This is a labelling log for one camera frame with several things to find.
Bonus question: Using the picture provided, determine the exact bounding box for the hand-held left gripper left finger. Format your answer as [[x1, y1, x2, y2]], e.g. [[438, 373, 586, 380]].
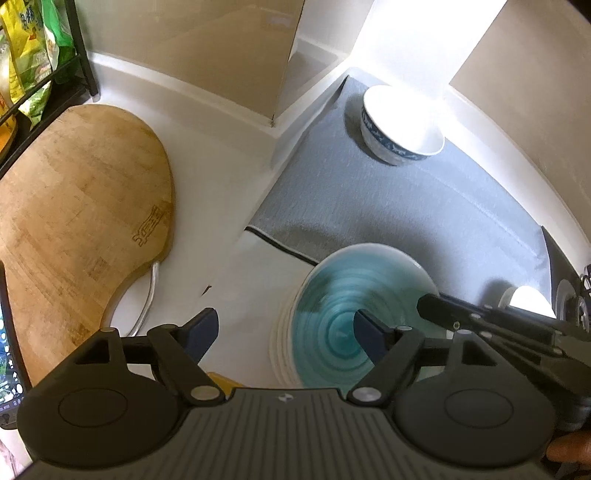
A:
[[74, 308, 225, 408]]

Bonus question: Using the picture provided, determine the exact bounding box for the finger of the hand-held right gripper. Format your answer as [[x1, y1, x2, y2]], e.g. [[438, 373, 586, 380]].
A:
[[417, 294, 561, 347], [480, 330, 578, 403]]

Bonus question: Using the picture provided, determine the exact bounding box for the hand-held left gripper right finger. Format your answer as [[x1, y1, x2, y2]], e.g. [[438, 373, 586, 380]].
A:
[[346, 310, 497, 408]]

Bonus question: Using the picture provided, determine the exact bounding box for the light blue ribbed bowl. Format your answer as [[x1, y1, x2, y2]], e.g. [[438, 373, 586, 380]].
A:
[[288, 243, 451, 393]]

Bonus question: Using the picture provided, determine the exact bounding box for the person's right hand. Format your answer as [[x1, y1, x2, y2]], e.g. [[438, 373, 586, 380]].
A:
[[549, 431, 591, 463]]

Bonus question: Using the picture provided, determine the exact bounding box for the gas burner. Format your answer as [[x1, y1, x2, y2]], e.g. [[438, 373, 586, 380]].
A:
[[556, 277, 591, 333]]

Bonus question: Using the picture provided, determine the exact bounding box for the grey drying mat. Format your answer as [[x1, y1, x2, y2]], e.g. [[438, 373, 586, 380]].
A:
[[245, 76, 553, 320]]

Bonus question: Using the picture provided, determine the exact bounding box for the black glass gas stove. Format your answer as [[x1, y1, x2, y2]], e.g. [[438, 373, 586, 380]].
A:
[[540, 226, 591, 333]]

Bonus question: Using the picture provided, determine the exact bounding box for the wooden cutting board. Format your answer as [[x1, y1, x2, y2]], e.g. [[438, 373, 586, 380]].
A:
[[0, 104, 176, 386]]

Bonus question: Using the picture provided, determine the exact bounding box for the white bowl with blue pattern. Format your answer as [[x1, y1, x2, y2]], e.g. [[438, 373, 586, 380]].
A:
[[359, 85, 445, 166]]

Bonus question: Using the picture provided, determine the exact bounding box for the amber glass jar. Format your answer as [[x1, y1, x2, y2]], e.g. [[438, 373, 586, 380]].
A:
[[0, 115, 19, 158]]

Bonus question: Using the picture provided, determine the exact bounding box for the green seasoning packet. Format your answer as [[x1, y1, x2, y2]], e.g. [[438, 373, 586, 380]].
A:
[[18, 0, 77, 128]]

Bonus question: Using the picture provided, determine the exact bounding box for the yellow seasoning packet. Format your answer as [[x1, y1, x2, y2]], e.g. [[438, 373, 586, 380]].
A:
[[0, 0, 61, 104]]

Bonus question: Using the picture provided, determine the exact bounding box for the black wire spice rack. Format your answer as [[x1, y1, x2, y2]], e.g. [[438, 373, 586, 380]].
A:
[[0, 0, 100, 176]]

